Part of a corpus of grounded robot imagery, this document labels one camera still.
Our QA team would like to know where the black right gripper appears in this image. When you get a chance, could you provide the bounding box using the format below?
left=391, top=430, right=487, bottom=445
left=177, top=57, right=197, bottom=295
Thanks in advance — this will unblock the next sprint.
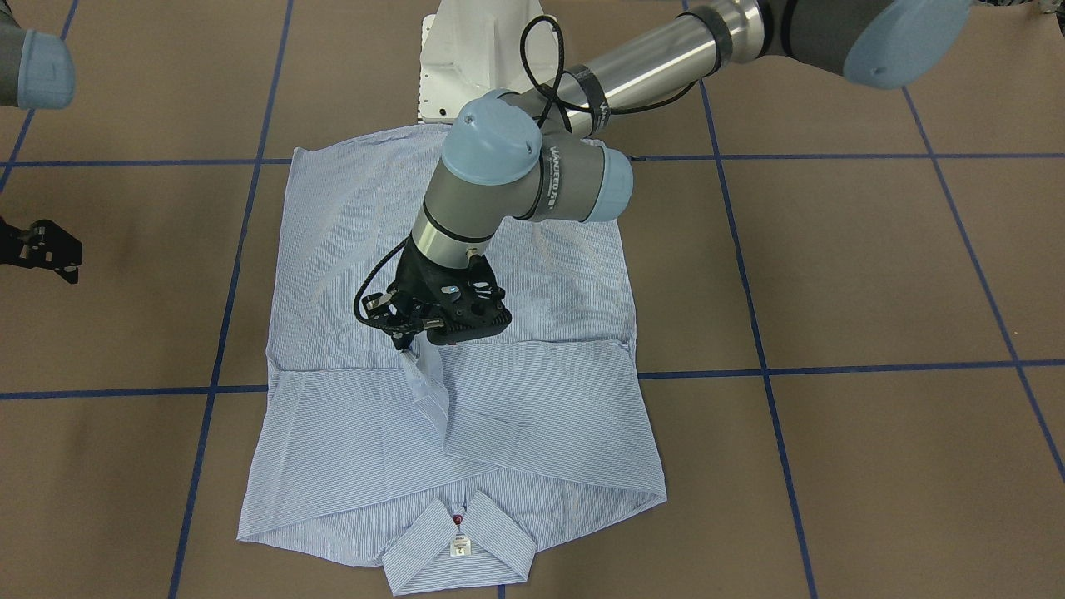
left=1, top=218, right=83, bottom=285

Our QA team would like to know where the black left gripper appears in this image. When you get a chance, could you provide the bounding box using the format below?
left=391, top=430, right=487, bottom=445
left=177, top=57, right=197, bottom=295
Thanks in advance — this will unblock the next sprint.
left=363, top=246, right=511, bottom=352

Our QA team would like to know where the blue striped dress shirt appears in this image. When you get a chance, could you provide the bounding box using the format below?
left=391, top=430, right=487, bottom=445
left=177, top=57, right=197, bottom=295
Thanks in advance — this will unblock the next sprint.
left=236, top=125, right=668, bottom=595

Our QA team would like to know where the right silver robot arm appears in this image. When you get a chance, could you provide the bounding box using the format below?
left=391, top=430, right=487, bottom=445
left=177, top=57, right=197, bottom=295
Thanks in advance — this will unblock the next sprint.
left=1, top=15, right=83, bottom=285

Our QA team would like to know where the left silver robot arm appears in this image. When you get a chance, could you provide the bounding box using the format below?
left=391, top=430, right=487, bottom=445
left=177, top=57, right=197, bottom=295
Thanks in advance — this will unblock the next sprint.
left=353, top=1, right=973, bottom=350

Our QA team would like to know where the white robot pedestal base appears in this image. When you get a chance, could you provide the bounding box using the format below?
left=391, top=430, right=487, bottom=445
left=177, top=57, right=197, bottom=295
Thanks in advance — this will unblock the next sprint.
left=416, top=1, right=558, bottom=124

